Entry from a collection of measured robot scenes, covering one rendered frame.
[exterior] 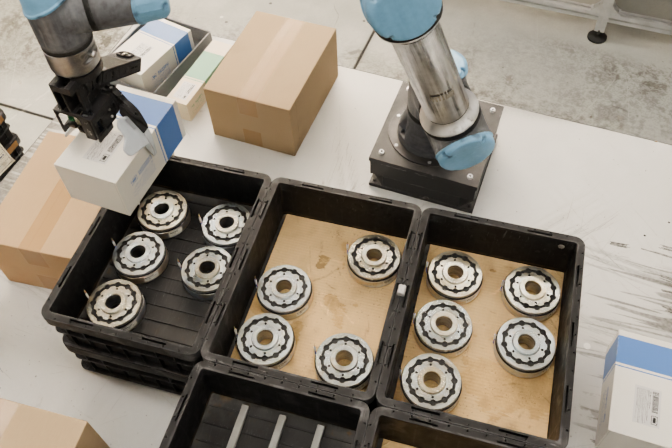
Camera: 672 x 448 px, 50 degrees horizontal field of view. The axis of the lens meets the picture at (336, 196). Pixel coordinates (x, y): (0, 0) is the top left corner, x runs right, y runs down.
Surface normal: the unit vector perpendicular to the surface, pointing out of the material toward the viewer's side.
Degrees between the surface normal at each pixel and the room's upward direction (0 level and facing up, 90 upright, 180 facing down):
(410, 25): 82
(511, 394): 0
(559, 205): 0
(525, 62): 0
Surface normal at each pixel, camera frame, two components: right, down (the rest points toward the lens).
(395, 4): 0.18, 0.73
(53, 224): -0.04, -0.61
